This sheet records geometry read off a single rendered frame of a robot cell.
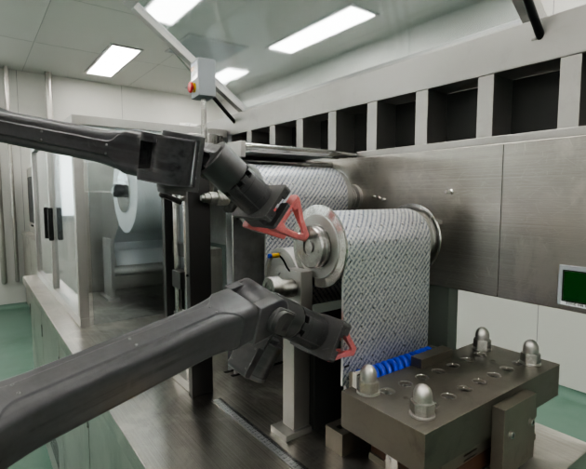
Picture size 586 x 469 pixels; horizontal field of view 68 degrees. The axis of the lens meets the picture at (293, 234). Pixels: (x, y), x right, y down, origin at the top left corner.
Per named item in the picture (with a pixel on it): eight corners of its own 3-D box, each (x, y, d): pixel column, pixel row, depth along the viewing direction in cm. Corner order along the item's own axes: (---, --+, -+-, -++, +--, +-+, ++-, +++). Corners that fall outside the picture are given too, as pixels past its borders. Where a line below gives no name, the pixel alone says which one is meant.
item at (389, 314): (340, 385, 75) (341, 280, 73) (425, 355, 89) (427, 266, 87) (342, 386, 75) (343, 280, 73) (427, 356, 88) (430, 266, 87)
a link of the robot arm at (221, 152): (198, 167, 61) (224, 138, 61) (186, 162, 66) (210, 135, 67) (232, 199, 64) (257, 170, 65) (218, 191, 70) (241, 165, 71)
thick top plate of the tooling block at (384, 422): (340, 426, 70) (340, 390, 69) (477, 368, 93) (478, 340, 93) (423, 477, 57) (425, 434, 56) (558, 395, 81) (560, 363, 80)
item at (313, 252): (299, 272, 78) (292, 232, 80) (309, 271, 79) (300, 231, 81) (326, 263, 72) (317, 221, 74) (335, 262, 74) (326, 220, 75)
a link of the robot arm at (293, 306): (283, 297, 62) (263, 284, 67) (259, 340, 61) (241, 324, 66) (314, 314, 66) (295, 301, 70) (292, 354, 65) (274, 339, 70)
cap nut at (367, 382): (352, 391, 69) (352, 363, 69) (367, 384, 71) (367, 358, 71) (368, 399, 66) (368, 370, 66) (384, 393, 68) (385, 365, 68)
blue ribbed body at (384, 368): (349, 386, 75) (350, 367, 75) (426, 359, 88) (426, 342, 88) (364, 394, 72) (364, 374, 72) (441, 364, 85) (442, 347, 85)
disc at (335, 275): (289, 274, 84) (296, 199, 81) (291, 274, 85) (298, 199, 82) (340, 299, 73) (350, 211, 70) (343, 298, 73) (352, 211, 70)
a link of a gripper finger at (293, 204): (304, 257, 69) (266, 221, 64) (279, 252, 75) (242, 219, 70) (326, 222, 71) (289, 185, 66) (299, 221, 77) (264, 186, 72)
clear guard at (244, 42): (133, 4, 139) (134, 3, 139) (245, 111, 165) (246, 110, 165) (383, -292, 54) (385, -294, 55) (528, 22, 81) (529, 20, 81)
